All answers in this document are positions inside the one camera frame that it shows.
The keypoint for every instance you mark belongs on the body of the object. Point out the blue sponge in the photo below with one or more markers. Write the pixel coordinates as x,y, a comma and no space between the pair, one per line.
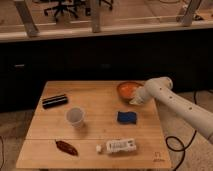
127,117

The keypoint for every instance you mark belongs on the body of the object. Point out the white plastic cup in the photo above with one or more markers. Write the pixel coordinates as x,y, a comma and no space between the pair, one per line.
75,116

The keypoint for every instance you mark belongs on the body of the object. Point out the orange ceramic bowl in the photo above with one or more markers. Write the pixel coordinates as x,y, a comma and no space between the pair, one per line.
126,90

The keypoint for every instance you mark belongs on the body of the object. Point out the wooden table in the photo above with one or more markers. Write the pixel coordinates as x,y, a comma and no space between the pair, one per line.
53,143

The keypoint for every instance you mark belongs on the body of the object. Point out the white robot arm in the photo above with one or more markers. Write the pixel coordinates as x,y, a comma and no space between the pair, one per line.
160,88

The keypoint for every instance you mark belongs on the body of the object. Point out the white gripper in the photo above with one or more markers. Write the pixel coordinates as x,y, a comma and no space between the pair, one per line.
139,96

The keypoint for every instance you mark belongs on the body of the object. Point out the black office chair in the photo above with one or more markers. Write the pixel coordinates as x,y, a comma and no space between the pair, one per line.
60,8

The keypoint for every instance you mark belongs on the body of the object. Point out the white plastic bottle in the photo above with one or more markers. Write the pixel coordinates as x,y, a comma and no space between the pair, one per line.
121,145

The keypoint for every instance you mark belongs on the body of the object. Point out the black rectangular case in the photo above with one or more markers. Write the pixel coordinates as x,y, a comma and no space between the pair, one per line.
54,101

